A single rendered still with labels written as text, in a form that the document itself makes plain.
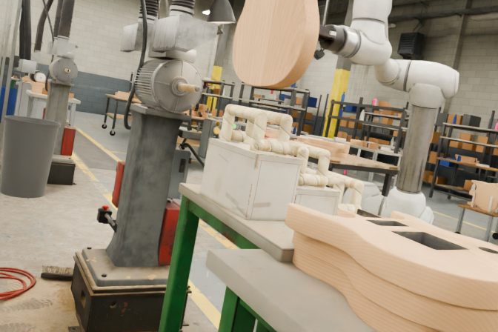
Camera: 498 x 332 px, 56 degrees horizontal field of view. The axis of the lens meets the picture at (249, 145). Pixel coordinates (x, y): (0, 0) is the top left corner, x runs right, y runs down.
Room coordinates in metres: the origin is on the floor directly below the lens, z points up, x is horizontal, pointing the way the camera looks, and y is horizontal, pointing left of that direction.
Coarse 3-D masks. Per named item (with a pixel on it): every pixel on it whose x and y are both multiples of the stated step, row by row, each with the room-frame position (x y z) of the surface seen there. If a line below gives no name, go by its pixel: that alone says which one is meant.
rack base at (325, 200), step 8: (296, 192) 1.24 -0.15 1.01; (304, 192) 1.26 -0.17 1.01; (312, 192) 1.27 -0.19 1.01; (320, 192) 1.29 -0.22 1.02; (328, 192) 1.31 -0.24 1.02; (336, 192) 1.32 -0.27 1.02; (296, 200) 1.25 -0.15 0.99; (304, 200) 1.26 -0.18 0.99; (312, 200) 1.28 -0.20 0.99; (320, 200) 1.29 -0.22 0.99; (328, 200) 1.31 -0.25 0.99; (336, 200) 1.33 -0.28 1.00; (312, 208) 1.28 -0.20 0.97; (320, 208) 1.30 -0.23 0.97; (328, 208) 1.31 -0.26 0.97; (336, 208) 1.33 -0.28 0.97
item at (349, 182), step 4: (328, 172) 1.55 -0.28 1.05; (332, 172) 1.54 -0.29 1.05; (336, 176) 1.50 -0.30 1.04; (340, 176) 1.49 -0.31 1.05; (344, 176) 1.49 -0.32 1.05; (344, 180) 1.47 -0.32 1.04; (348, 180) 1.46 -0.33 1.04; (352, 180) 1.45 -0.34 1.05; (356, 180) 1.44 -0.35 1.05; (348, 184) 1.45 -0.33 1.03; (352, 184) 1.44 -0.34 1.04; (356, 184) 1.43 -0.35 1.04; (360, 184) 1.42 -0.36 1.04; (352, 188) 1.45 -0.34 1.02
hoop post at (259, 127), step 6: (258, 120) 1.21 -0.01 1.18; (264, 120) 1.21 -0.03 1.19; (258, 126) 1.21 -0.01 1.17; (264, 126) 1.21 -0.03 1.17; (258, 132) 1.20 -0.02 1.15; (264, 132) 1.21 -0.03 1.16; (252, 138) 1.21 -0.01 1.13; (258, 138) 1.21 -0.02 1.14; (252, 144) 1.21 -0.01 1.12; (252, 150) 1.21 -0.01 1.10; (258, 150) 1.21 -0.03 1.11
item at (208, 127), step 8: (208, 120) 2.34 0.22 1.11; (216, 120) 2.34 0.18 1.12; (208, 128) 2.32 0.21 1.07; (208, 136) 2.31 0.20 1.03; (216, 136) 2.33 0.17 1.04; (184, 144) 2.47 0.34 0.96; (200, 144) 2.38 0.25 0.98; (192, 152) 2.44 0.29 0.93; (200, 152) 2.36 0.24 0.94; (200, 160) 2.40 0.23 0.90
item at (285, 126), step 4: (284, 120) 1.25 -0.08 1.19; (280, 124) 1.26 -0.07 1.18; (284, 124) 1.25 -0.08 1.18; (288, 124) 1.25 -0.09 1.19; (280, 128) 1.26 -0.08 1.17; (284, 128) 1.25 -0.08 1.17; (288, 128) 1.25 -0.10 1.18; (280, 132) 1.25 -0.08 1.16; (284, 132) 1.25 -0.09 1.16; (288, 132) 1.25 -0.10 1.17; (280, 136) 1.25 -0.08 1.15; (284, 136) 1.25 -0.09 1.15; (288, 136) 1.26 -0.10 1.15; (280, 140) 1.25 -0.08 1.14; (284, 140) 1.25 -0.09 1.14; (288, 140) 1.26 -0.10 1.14
